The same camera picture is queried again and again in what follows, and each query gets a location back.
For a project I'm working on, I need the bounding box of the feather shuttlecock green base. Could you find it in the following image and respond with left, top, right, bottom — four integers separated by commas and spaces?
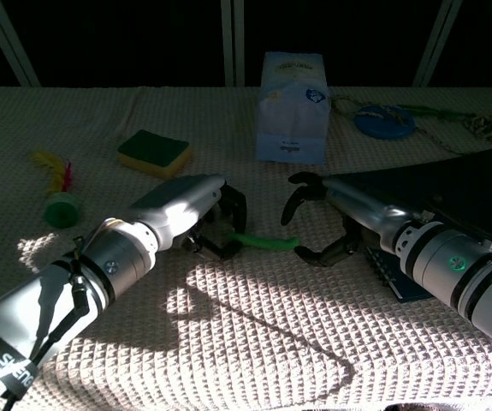
29, 149, 82, 228

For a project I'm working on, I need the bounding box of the green feather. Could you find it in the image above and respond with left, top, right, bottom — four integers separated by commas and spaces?
399, 104, 476, 121

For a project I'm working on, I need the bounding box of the light blue tissue pack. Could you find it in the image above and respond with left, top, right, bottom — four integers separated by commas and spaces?
255, 51, 330, 166

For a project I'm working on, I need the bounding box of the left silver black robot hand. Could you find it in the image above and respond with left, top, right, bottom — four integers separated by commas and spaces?
127, 173, 249, 261

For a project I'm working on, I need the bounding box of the white frame post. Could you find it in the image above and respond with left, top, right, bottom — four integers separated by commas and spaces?
413, 0, 464, 86
0, 0, 40, 86
222, 0, 246, 86

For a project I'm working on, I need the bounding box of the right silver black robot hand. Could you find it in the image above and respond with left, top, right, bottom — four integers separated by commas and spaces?
280, 171, 426, 267

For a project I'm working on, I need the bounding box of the green toy bean pod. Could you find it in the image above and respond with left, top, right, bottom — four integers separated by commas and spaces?
228, 230, 301, 252

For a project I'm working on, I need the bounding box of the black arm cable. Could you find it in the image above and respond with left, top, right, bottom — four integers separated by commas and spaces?
3, 247, 92, 411

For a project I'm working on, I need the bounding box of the dark blue spiral notebook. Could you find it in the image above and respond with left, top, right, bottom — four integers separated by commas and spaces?
326, 148, 492, 305

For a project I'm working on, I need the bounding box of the blue round disc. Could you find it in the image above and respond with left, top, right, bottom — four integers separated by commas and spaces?
353, 104, 417, 140

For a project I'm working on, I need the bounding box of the beige waffle tablecloth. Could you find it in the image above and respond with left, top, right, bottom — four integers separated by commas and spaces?
0, 85, 492, 411

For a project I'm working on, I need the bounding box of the green yellow sponge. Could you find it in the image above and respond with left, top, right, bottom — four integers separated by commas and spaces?
116, 128, 193, 180

